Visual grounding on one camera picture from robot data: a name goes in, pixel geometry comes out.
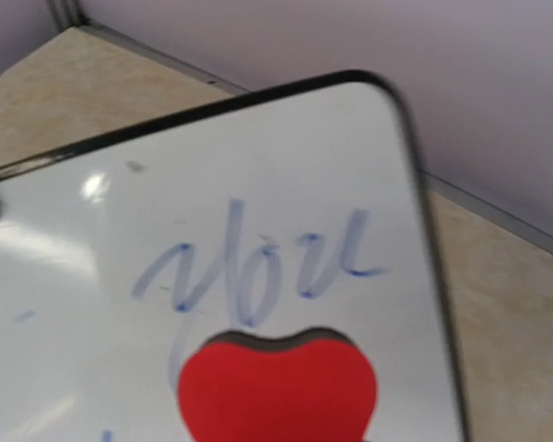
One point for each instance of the white whiteboard black frame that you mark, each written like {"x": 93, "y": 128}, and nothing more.
{"x": 294, "y": 207}

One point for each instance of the red black whiteboard eraser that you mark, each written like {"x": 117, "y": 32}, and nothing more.
{"x": 312, "y": 385}

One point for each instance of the aluminium left corner post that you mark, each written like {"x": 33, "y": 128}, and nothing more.
{"x": 67, "y": 14}

